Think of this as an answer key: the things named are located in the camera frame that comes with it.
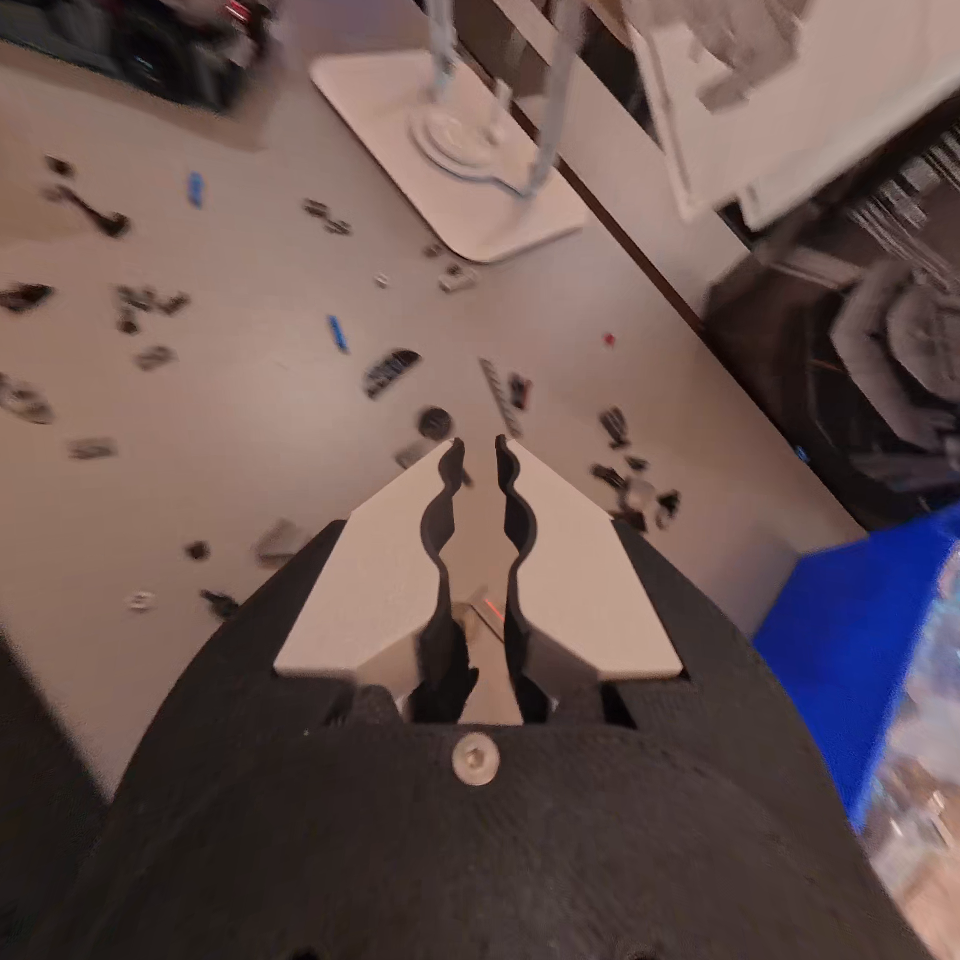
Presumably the blue storage bin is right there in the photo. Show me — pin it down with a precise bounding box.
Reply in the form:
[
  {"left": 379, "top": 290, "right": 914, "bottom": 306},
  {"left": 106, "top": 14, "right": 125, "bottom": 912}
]
[{"left": 752, "top": 502, "right": 960, "bottom": 837}]

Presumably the grey lego bracket piece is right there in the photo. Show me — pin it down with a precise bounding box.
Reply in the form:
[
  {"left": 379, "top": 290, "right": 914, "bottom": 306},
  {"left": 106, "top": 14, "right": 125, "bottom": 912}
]
[{"left": 0, "top": 373, "right": 55, "bottom": 425}]

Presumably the partly built lego car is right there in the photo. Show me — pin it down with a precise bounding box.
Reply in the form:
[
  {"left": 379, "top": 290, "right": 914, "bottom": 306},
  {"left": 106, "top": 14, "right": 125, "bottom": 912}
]
[{"left": 0, "top": 0, "right": 275, "bottom": 114}]

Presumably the long grey lego plate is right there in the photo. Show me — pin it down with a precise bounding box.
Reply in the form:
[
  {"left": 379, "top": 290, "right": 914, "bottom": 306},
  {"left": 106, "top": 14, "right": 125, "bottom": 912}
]
[{"left": 478, "top": 357, "right": 524, "bottom": 440}]

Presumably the dark grey half-round lego plate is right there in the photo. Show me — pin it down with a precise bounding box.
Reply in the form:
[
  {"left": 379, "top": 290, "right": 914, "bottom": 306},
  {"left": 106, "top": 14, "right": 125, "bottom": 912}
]
[{"left": 363, "top": 348, "right": 423, "bottom": 399}]

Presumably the white book stand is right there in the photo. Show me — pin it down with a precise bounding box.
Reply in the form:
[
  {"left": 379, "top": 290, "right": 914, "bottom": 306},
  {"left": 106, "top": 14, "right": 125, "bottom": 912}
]
[{"left": 309, "top": 0, "right": 594, "bottom": 265}]

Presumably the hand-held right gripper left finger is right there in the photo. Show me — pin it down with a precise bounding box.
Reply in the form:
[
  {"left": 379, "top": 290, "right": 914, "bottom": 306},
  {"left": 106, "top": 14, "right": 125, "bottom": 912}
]
[{"left": 272, "top": 436, "right": 481, "bottom": 725}]

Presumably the grey lego slope piece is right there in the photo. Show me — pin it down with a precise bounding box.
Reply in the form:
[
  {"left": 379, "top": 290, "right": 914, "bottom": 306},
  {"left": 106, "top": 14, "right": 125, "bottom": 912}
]
[{"left": 253, "top": 519, "right": 309, "bottom": 567}]

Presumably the long black lego axle connector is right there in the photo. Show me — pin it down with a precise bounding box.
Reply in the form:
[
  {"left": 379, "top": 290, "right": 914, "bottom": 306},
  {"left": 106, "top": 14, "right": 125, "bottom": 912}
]
[{"left": 43, "top": 183, "right": 132, "bottom": 240}]

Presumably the lego set box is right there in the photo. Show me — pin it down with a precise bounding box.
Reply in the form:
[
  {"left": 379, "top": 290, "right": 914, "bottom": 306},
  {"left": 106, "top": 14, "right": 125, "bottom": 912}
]
[{"left": 705, "top": 97, "right": 960, "bottom": 530}]

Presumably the lego instruction booklet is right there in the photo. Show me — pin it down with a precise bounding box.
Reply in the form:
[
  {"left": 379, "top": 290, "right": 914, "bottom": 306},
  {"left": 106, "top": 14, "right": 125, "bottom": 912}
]
[{"left": 600, "top": 0, "right": 960, "bottom": 226}]

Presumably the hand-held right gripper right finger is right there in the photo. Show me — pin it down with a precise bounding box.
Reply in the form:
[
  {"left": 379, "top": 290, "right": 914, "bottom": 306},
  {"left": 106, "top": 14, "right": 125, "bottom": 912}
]
[{"left": 493, "top": 433, "right": 685, "bottom": 725}]

